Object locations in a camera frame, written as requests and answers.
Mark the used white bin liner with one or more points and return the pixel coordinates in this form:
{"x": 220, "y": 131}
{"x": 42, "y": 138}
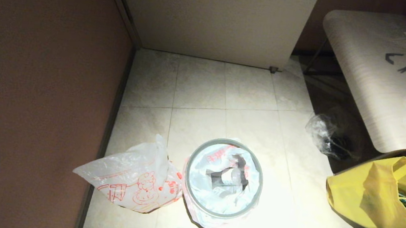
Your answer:
{"x": 198, "y": 181}

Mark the clear red-print plastic bag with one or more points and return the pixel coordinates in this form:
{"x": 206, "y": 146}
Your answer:
{"x": 129, "y": 174}

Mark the yellow tote bag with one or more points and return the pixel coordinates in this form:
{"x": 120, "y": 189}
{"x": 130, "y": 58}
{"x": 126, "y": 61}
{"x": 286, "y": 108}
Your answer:
{"x": 370, "y": 200}

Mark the small metal cabinet foot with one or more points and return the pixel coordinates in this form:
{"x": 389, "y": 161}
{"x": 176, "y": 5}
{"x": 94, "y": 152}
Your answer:
{"x": 273, "y": 69}

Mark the white cabinet panel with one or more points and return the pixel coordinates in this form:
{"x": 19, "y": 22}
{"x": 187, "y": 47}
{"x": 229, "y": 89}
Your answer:
{"x": 215, "y": 14}

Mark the crumpled clear plastic wrap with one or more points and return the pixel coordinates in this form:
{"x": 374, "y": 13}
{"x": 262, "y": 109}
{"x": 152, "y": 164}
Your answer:
{"x": 319, "y": 132}

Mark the dark metal table leg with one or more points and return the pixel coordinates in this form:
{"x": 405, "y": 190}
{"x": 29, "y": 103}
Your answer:
{"x": 315, "y": 58}

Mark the light wood-grain table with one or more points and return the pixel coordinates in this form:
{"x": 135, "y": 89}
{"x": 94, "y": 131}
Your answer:
{"x": 367, "y": 72}

